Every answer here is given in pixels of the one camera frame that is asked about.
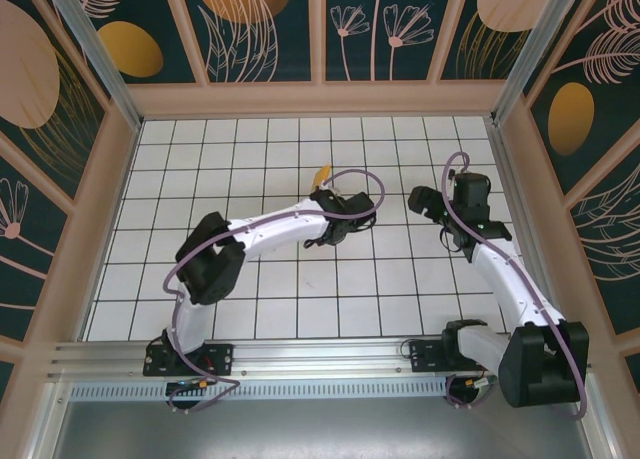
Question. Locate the yellow paper sheet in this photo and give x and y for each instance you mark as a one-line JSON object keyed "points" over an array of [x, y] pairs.
{"points": [[324, 173]]}

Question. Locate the grey metal sheet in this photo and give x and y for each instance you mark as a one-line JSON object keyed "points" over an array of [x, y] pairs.
{"points": [[320, 429]]}

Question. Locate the long aluminium mounting rail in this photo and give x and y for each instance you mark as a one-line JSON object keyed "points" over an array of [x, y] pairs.
{"points": [[320, 354]]}

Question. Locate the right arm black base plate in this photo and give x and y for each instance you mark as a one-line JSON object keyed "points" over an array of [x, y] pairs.
{"points": [[425, 356]]}

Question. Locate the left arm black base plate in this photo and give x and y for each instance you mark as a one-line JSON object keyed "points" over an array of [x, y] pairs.
{"points": [[220, 356]]}

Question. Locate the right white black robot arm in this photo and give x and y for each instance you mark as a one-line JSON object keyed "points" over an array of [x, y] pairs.
{"points": [[510, 279]]}

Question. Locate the aluminium corner post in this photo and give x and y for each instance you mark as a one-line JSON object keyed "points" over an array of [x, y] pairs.
{"points": [[90, 54], [540, 44]]}

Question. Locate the aluminium frame profile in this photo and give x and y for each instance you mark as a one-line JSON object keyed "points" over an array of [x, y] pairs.
{"points": [[47, 424], [597, 424]]}

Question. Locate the aluminium side rail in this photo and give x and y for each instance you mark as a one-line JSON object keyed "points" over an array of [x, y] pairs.
{"points": [[520, 219]]}

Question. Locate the small circuit board with connector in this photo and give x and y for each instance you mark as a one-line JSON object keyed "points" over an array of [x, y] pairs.
{"points": [[187, 388], [475, 383]]}

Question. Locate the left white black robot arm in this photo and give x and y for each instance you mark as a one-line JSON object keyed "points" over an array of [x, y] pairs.
{"points": [[280, 229]]}

